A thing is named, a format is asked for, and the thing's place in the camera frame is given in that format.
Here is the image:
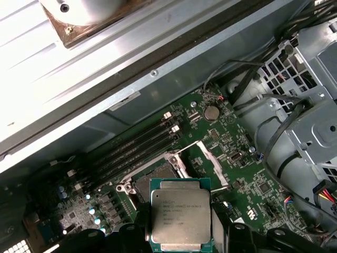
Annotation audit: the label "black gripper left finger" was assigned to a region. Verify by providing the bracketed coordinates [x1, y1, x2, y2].
[56, 205, 151, 253]

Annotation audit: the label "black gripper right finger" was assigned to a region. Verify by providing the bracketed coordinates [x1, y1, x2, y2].
[210, 202, 330, 253]

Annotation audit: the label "silver green CPU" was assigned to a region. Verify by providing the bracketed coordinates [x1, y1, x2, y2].
[149, 177, 212, 252]

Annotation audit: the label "metal socket cover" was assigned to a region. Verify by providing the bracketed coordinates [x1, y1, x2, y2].
[180, 140, 232, 190]

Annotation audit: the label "metal locking lever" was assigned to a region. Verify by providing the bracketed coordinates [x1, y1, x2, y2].
[49, 154, 77, 166]

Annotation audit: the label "CPU socket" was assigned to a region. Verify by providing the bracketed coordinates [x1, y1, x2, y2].
[115, 149, 191, 211]

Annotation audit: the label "green motherboard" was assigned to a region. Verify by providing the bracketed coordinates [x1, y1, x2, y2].
[0, 84, 314, 253]

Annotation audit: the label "round coin battery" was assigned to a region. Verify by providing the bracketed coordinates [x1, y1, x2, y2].
[204, 105, 220, 121]

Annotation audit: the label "metal drive cage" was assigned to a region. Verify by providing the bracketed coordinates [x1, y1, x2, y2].
[226, 15, 337, 209]

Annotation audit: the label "black PC case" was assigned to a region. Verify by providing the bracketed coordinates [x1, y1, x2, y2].
[0, 0, 337, 253]

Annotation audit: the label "black flat cable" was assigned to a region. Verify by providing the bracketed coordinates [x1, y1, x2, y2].
[259, 97, 316, 206]

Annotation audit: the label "power connector coloured wires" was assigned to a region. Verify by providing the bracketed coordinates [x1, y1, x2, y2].
[312, 181, 337, 211]

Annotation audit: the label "thin black wire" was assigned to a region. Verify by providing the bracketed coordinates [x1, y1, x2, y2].
[202, 59, 266, 93]

